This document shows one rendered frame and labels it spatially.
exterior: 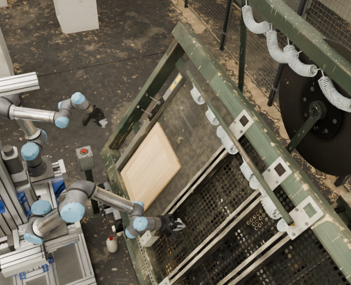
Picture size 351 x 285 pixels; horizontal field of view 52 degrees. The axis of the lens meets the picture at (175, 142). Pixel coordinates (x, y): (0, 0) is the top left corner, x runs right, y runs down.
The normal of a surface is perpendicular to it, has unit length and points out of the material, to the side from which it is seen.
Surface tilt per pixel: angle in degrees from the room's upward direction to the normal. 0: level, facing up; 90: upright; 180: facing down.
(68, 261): 0
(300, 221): 58
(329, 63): 90
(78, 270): 0
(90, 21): 90
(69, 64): 0
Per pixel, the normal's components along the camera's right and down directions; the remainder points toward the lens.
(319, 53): -0.93, 0.24
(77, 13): 0.39, 0.70
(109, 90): 0.06, -0.67
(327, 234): -0.75, -0.15
